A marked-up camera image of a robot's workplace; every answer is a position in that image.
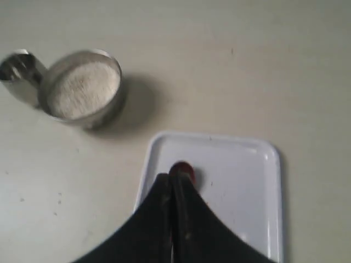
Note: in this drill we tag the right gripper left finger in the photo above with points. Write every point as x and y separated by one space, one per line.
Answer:
146 235

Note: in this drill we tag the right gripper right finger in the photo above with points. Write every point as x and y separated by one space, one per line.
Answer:
197 234

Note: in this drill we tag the dark red wooden spoon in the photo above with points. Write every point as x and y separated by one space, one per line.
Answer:
185 168

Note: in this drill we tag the steel bowl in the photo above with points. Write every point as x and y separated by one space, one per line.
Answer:
70 61

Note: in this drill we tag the white rice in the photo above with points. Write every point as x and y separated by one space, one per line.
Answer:
83 90

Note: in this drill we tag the steel cup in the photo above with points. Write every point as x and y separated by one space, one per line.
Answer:
22 74

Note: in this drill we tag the white plastic tray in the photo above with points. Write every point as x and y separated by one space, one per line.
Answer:
239 178

